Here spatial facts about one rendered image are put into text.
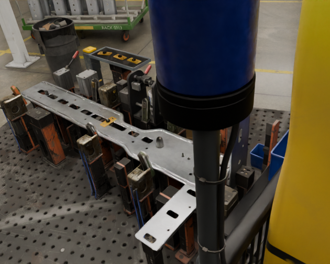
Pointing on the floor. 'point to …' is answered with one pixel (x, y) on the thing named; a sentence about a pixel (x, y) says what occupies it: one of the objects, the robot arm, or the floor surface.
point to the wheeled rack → (100, 20)
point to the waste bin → (58, 44)
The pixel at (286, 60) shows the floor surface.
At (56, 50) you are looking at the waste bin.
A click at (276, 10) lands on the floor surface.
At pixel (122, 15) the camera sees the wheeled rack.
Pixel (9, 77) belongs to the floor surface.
